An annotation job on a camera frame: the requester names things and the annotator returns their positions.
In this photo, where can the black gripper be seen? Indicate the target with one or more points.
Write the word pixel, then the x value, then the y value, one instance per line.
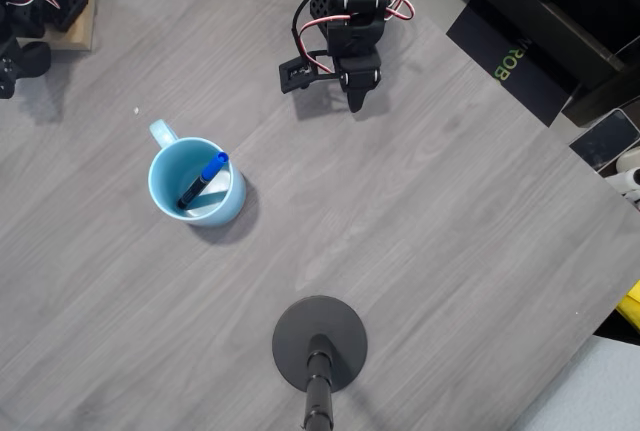
pixel 359 78

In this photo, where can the blue capped black marker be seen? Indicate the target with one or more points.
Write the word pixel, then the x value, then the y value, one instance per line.
pixel 212 167

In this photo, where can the black idle robot arm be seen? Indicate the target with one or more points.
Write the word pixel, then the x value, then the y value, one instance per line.
pixel 20 16

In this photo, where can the light blue ceramic mug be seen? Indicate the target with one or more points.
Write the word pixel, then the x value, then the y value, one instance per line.
pixel 222 211

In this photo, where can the black box green lettering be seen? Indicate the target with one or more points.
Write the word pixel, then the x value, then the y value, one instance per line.
pixel 530 86

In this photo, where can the black smartphone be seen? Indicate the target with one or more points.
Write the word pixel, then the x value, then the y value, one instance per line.
pixel 605 141

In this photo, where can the white plastic device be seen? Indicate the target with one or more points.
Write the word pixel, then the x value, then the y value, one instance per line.
pixel 631 181

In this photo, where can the wooden base board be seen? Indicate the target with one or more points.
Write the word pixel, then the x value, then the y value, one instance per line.
pixel 80 41

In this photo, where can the yellow object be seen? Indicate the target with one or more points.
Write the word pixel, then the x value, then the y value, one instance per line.
pixel 632 307

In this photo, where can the light gray fabric cushion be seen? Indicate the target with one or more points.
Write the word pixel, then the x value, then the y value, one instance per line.
pixel 590 391

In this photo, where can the black gripper camera module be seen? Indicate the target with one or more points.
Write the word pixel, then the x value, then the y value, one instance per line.
pixel 295 73

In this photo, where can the black round base camera stand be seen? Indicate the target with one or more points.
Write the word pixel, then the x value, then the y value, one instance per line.
pixel 300 331

